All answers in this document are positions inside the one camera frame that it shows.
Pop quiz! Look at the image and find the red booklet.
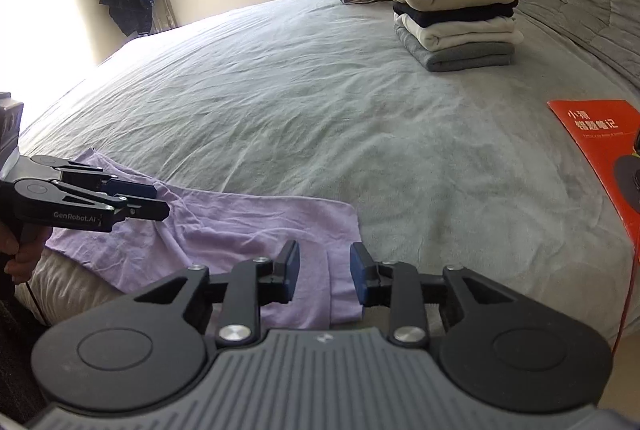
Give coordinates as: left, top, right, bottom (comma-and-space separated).
546, 99, 640, 241

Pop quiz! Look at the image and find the thick white folded garment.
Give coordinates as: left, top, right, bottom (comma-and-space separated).
395, 13, 517, 51

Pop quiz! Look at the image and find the grey folded garment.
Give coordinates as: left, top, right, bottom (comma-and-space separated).
394, 24, 516, 72

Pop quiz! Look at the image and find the person's left hand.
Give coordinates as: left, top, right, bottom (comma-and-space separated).
0, 225, 51, 283

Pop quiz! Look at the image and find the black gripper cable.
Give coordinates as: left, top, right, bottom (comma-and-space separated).
22, 279, 49, 326

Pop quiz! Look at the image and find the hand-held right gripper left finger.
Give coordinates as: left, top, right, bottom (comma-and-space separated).
132, 240, 301, 347

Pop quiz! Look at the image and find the purple garment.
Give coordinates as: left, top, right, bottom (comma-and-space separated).
45, 147, 362, 331

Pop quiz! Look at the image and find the black folded garment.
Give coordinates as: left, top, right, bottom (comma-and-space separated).
392, 0, 516, 31

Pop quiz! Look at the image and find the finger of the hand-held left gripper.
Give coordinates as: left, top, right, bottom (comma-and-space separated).
60, 185, 171, 223
31, 155, 158, 200

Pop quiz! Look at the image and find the person's dark clothing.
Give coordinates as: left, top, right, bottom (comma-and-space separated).
0, 283, 51, 416

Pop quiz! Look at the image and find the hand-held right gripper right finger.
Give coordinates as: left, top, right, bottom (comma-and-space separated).
350, 241, 516, 347

